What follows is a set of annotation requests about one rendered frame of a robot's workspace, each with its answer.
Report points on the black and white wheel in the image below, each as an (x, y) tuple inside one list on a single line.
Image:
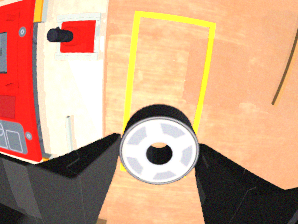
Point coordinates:
[(159, 123)]

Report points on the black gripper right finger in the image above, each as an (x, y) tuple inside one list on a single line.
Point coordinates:
[(230, 194)]

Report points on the yellow rectangular outline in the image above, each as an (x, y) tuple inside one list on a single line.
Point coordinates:
[(132, 58)]

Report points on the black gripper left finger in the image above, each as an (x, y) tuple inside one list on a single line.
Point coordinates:
[(69, 189)]

